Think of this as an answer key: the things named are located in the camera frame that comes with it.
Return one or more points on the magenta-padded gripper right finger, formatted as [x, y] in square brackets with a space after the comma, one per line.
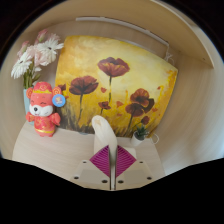
[135, 173]

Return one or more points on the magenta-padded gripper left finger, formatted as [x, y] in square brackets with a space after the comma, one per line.
[93, 173]

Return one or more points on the cream white towel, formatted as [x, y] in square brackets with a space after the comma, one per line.
[104, 133]

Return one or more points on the small plant in white pot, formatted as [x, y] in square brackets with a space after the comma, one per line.
[137, 138]

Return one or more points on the red plush mouse toy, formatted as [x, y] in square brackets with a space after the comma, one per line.
[43, 116]

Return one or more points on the yellow poppy flower painting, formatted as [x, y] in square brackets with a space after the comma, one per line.
[140, 76]

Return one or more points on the light blue vase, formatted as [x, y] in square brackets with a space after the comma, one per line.
[26, 101]

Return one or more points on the pink and white flower bouquet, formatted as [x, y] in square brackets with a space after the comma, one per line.
[36, 53]

